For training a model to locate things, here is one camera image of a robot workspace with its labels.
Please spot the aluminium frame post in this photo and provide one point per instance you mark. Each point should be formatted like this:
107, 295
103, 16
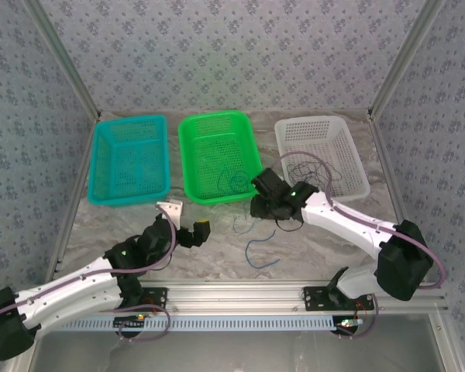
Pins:
62, 58
407, 58

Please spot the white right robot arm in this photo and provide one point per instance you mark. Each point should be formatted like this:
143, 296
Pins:
345, 221

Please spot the white plastic basket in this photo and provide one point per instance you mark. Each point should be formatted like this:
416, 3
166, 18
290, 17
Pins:
283, 131

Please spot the aluminium table side rail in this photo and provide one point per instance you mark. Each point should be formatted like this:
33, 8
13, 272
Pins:
75, 193
387, 170

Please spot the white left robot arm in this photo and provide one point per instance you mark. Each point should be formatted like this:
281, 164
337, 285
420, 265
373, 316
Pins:
62, 286

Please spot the small LED circuit board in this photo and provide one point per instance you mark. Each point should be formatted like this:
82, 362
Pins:
129, 321
348, 323

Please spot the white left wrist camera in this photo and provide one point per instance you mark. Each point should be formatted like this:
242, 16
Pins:
170, 209

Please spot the teal plastic basket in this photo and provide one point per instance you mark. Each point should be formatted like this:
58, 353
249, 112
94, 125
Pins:
97, 155

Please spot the green plastic basket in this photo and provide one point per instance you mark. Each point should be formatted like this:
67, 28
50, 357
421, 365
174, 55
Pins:
186, 155

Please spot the aluminium mounting rail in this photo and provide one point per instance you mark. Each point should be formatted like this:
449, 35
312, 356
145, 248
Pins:
236, 296

